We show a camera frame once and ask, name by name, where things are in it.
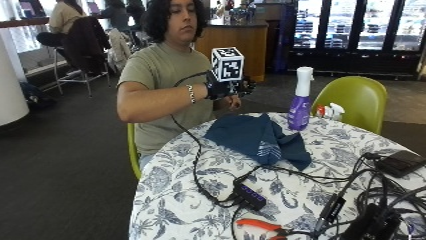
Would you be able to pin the white marker cube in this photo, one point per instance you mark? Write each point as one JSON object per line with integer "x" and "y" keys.
{"x": 226, "y": 64}

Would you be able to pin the dark blue cloth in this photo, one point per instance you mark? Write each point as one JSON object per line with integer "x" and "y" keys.
{"x": 254, "y": 138}

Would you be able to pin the wooden counter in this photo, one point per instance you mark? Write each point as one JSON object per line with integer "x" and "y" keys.
{"x": 239, "y": 43}

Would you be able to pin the purple spray bottle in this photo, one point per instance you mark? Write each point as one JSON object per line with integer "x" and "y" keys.
{"x": 299, "y": 110}

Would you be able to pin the the person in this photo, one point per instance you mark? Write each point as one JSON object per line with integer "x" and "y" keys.
{"x": 163, "y": 73}

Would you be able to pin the small white spray bottle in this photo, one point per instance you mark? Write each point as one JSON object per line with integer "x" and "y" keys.
{"x": 334, "y": 111}

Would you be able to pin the green plastic chair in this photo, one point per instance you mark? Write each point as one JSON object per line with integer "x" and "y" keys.
{"x": 354, "y": 100}
{"x": 133, "y": 153}

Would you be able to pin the black usb hub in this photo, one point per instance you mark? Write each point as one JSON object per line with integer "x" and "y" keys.
{"x": 248, "y": 196}

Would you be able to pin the glass door display cooler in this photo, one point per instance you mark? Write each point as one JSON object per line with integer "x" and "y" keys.
{"x": 354, "y": 33}

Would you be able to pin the blue floral tablecloth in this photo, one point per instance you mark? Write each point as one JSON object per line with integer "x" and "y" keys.
{"x": 186, "y": 200}

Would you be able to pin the metal stool with dark jacket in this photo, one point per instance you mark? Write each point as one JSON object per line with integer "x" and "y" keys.
{"x": 83, "y": 46}

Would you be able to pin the flat black device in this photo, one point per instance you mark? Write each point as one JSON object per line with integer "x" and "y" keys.
{"x": 400, "y": 162}

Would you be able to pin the black bag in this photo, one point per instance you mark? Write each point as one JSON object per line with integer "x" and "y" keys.
{"x": 34, "y": 95}

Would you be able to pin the black box device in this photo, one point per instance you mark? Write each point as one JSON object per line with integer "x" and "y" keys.
{"x": 370, "y": 224}

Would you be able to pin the white round column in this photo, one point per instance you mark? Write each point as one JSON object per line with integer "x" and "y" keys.
{"x": 10, "y": 86}

